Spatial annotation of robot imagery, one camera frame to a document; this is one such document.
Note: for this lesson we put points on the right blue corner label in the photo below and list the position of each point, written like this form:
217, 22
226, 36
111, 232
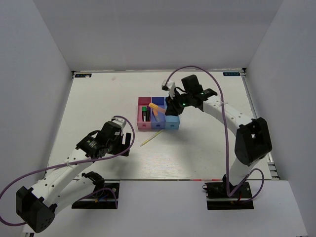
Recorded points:
231, 74

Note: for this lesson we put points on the blue corner label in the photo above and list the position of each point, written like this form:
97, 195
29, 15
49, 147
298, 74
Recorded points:
83, 75
231, 74

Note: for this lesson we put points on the green capped black marker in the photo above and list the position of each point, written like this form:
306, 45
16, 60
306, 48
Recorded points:
144, 109

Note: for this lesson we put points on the pink storage drawer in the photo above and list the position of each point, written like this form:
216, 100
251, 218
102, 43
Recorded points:
143, 125

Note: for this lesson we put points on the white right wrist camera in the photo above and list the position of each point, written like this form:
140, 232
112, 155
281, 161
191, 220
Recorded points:
169, 86

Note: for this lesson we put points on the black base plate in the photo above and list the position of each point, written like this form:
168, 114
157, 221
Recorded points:
217, 199
105, 199

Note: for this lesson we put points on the left blue corner label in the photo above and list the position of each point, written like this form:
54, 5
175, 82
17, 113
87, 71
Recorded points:
83, 75

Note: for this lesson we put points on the light blue storage drawer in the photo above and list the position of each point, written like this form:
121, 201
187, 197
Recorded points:
172, 122

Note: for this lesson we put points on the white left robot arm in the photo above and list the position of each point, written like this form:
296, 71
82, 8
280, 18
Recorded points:
38, 205

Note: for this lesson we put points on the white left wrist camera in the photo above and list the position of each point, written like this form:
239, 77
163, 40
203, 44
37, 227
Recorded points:
120, 121

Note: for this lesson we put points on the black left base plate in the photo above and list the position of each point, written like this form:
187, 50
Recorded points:
105, 199

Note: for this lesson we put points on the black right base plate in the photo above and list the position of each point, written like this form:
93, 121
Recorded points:
217, 199

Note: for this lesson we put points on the orange capped pink highlighter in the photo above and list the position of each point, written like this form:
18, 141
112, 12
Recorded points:
156, 107

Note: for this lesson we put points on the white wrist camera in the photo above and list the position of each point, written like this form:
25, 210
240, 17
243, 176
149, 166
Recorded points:
120, 121
169, 86

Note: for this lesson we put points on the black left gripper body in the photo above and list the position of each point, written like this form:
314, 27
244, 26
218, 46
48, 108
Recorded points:
116, 145

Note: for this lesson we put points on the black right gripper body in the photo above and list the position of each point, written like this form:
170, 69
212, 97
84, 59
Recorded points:
184, 99

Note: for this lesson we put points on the yellow thin pen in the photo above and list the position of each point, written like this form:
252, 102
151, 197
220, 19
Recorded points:
151, 138

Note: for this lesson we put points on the orange capped clear highlighter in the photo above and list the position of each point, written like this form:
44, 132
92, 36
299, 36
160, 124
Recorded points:
156, 115

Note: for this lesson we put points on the dark blue storage drawer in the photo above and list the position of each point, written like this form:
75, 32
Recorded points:
158, 125

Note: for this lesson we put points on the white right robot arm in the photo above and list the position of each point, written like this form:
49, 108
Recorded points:
252, 135

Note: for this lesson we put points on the purple capped black marker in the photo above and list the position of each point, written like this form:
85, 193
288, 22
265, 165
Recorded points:
148, 114

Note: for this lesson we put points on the red pink gel pen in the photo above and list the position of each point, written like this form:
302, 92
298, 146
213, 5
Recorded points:
207, 180

